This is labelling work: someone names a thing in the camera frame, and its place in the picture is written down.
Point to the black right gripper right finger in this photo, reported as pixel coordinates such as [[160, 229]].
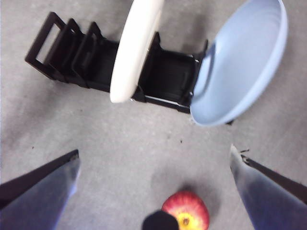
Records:
[[268, 196]]

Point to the blue plate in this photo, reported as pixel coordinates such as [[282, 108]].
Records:
[[239, 67]]

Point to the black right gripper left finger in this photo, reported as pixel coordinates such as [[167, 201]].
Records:
[[36, 196]]

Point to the cream white plate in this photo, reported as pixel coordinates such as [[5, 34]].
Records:
[[134, 52]]

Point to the red yellow apple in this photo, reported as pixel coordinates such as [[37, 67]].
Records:
[[189, 206]]

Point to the black plate rack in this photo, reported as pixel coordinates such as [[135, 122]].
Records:
[[168, 72]]

